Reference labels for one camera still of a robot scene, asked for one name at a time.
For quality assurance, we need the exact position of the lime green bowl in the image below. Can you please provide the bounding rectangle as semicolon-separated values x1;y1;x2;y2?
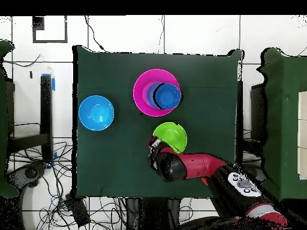
152;122;188;154

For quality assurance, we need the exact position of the dark blue bowl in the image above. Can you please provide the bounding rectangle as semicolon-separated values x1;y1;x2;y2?
153;83;182;111

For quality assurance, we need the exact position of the large pink bowl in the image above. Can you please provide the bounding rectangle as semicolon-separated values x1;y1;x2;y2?
133;68;181;117

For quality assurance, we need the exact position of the dark green tablecloth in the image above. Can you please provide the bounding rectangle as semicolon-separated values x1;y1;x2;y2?
72;45;244;201

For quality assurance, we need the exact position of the large light blue bowl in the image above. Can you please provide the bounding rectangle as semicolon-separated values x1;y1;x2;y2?
78;95;115;132

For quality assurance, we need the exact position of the black power brick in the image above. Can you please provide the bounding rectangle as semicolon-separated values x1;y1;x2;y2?
65;193;91;227

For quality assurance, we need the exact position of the black stand with blue tape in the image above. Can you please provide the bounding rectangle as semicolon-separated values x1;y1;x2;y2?
7;73;56;170

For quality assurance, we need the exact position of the green cloth covered side table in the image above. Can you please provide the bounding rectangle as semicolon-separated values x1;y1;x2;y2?
0;39;19;199
256;47;307;201

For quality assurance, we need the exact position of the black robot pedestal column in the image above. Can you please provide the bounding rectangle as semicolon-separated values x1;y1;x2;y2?
125;197;182;230

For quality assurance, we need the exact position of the black pedestal foot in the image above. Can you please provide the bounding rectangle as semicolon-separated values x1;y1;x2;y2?
242;164;268;185
5;162;47;190

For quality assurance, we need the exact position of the black floor cable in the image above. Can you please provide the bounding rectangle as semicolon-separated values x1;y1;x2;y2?
83;16;107;52

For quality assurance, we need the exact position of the tangle of black cables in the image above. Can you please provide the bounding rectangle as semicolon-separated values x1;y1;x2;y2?
9;141;127;230

